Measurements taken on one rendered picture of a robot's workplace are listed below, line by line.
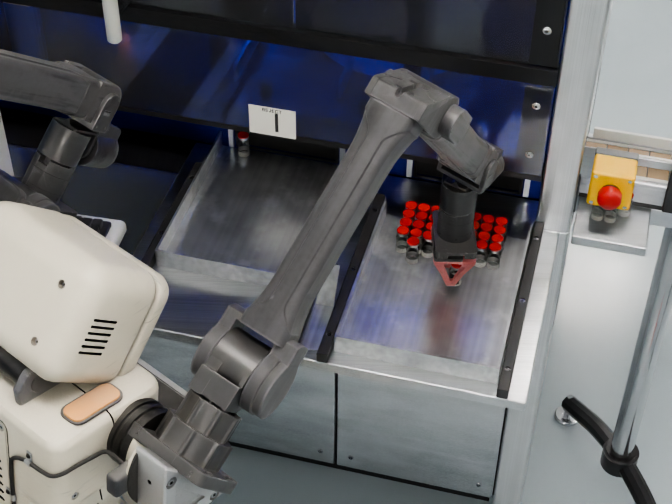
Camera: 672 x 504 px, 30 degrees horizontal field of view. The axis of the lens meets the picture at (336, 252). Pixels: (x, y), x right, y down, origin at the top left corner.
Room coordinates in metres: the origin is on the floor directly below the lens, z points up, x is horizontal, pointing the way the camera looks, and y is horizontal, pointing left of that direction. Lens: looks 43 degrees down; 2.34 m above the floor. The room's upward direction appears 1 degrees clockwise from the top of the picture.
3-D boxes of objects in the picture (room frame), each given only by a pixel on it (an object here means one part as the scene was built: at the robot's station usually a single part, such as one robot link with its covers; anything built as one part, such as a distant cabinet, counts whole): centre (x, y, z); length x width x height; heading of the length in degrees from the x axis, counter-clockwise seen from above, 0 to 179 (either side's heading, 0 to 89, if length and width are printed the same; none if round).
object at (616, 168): (1.64, -0.47, 1.00); 0.08 x 0.07 x 0.07; 166
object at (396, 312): (1.48, -0.17, 0.90); 0.34 x 0.26 x 0.04; 165
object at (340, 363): (1.56, -0.01, 0.87); 0.70 x 0.48 x 0.02; 76
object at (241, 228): (1.67, 0.14, 0.90); 0.34 x 0.26 x 0.04; 166
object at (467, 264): (1.48, -0.19, 0.95); 0.07 x 0.07 x 0.09; 1
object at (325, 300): (1.42, 0.02, 0.91); 0.14 x 0.03 x 0.06; 166
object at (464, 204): (1.50, -0.19, 1.09); 0.07 x 0.06 x 0.07; 147
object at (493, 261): (1.56, -0.19, 0.90); 0.18 x 0.02 x 0.05; 76
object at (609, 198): (1.60, -0.45, 0.99); 0.04 x 0.04 x 0.04; 76
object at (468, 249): (1.49, -0.19, 1.02); 0.10 x 0.07 x 0.07; 1
